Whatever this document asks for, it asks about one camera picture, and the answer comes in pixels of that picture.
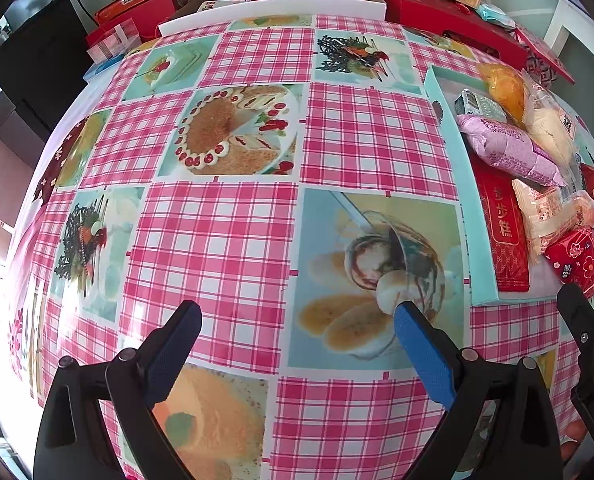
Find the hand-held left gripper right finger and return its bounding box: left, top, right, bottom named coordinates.
left=393, top=301, right=563, bottom=480

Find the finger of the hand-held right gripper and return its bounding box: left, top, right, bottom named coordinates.
left=557, top=282, right=594, bottom=397

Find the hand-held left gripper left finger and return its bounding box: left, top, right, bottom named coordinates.
left=33, top=300, right=203, bottom=480

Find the red triangular flower snack packet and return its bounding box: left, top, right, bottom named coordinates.
left=544, top=227, right=594, bottom=298

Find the clear-wrapped cream pastry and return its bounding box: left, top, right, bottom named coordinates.
left=562, top=187, right=594, bottom=231

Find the beige striped snack packet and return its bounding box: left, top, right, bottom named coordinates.
left=511, top=177, right=578, bottom=261

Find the teal-rimmed white tray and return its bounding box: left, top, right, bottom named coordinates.
left=423, top=65, right=594, bottom=307

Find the red gold-patterned packet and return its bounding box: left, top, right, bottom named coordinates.
left=470, top=157, right=530, bottom=293

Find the pale round pastry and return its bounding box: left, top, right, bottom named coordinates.
left=522, top=72, right=585, bottom=171

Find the purple cake roll packet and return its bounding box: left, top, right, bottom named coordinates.
left=456, top=112, right=568, bottom=188

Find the pink checkered printed tablecloth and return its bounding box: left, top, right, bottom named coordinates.
left=7, top=12, right=594, bottom=480

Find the green and white snack packet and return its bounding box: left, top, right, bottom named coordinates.
left=453, top=89, right=508, bottom=121

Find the orange bread packet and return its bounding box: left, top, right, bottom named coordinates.
left=477, top=62, right=528, bottom=128

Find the grey metal counter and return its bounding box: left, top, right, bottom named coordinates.
left=0, top=80, right=52, bottom=231

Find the red patterned lidded box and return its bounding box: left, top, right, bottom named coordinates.
left=514, top=25, right=575, bottom=86

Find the blue white tissue box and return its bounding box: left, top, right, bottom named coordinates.
left=83, top=57, right=122, bottom=78

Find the black cabinet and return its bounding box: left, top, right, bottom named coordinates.
left=0, top=0, right=92, bottom=146

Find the blue wet wipes pack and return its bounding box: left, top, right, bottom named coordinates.
left=477, top=2, right=515, bottom=28

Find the clear plastic box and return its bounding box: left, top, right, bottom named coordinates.
left=86, top=19, right=140, bottom=61

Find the large red gift box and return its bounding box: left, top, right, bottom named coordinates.
left=375, top=0, right=528, bottom=68

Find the orange flat box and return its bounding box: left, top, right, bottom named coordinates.
left=94, top=0, right=175, bottom=23

